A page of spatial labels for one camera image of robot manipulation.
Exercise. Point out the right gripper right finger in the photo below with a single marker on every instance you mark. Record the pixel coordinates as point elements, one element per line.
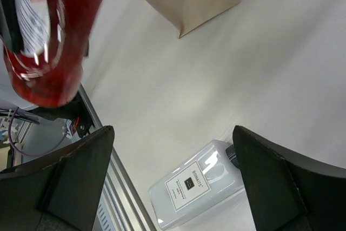
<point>287,190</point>

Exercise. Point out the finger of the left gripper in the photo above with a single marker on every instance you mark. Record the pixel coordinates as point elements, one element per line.
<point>10,31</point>

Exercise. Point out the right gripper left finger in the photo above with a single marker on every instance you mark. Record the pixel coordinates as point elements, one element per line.
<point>60,190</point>

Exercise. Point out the red dish soap bottle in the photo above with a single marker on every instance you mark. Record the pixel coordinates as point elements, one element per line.
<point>55,33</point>

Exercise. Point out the white rectangular bottle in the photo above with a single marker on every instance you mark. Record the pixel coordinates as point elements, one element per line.
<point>204,180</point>

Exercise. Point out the white slotted cable duct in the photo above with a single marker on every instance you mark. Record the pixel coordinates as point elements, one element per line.
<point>104,217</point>

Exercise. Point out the aluminium mounting rail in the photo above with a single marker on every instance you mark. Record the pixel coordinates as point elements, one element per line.
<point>123,202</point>

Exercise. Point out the desk clutter beyond rail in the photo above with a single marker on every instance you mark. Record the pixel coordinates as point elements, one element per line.
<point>16,131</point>

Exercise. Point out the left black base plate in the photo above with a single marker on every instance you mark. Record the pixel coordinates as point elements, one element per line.
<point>78,119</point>

